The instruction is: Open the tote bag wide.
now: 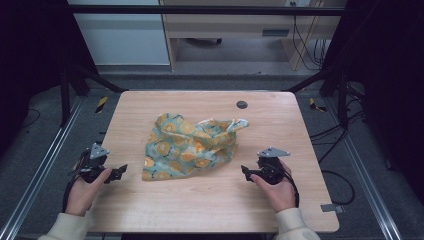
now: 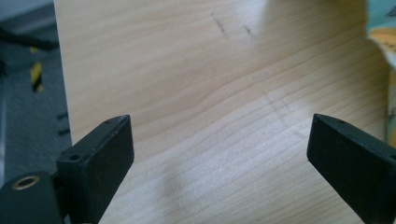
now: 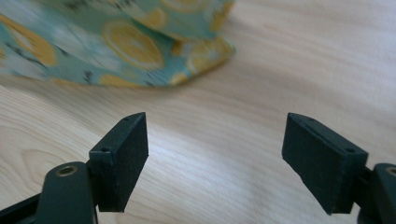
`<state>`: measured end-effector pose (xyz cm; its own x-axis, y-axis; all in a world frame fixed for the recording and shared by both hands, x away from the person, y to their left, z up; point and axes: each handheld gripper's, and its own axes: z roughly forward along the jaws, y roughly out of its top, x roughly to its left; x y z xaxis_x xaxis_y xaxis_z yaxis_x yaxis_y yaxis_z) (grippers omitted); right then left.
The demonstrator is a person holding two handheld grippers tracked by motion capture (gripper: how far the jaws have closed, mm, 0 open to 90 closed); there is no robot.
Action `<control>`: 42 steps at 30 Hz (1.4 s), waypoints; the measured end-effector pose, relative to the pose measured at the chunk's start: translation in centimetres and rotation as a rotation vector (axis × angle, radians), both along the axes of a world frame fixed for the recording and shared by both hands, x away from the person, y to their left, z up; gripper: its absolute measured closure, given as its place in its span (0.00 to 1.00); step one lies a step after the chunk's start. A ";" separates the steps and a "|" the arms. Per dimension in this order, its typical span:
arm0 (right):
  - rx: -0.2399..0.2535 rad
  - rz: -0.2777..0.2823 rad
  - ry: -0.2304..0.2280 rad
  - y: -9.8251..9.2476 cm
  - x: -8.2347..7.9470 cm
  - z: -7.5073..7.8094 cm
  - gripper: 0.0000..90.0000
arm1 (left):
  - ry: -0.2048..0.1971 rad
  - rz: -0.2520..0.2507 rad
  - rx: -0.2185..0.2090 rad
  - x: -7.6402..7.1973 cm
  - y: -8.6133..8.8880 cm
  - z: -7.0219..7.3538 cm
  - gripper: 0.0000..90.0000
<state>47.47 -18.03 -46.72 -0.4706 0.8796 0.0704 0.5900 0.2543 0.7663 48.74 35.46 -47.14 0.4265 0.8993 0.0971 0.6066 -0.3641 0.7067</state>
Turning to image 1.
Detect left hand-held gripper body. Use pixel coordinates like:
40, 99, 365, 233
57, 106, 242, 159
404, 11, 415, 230
67, 142, 112, 184

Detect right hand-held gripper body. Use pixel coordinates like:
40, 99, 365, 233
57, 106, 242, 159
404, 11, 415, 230
256, 146, 292, 186

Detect teal cloth with orange print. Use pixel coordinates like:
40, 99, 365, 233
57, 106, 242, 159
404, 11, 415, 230
141, 112, 250, 182

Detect person's right hand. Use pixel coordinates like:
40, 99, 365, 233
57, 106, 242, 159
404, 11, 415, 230
250, 159, 298, 214

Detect person's left hand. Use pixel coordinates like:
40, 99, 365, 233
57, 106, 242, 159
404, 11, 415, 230
64, 166, 114, 217

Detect yellow black striped tape piece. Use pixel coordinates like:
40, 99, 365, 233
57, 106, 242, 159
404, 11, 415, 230
94, 95, 110, 114
308, 97, 328, 113

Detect black curtain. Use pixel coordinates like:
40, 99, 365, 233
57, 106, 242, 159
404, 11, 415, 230
321, 0, 424, 204
0, 0, 101, 158

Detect white cabinet panel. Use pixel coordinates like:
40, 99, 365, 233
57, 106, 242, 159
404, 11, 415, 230
67, 0, 172, 66

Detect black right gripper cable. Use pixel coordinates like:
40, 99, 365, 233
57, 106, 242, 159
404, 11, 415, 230
278, 164, 301, 209

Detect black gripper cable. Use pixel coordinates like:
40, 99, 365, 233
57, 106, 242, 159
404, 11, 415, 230
278, 164, 301, 209
61, 174, 82, 214

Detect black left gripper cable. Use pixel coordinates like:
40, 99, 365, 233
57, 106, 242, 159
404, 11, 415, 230
61, 174, 82, 214

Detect aluminium floor rail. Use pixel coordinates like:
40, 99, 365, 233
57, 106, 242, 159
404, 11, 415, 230
324, 98, 404, 240
0, 96, 86, 240

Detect grey metal bracket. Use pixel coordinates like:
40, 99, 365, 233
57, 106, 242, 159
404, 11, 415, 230
320, 203, 345, 214

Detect thin black floor cable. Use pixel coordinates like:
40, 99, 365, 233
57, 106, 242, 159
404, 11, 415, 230
21, 107, 42, 129

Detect black metal frame stand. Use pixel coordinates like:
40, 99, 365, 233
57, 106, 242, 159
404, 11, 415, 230
59, 63, 129, 128
282, 63, 351, 129

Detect black floor cable loop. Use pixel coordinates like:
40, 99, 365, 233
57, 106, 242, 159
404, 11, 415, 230
319, 169, 356, 206

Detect black hanging desk cables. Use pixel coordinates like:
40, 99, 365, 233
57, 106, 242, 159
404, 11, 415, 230
289, 1, 329, 72

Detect black horizontal frame bar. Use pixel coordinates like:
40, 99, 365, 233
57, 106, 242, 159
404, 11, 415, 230
66, 4, 348, 17

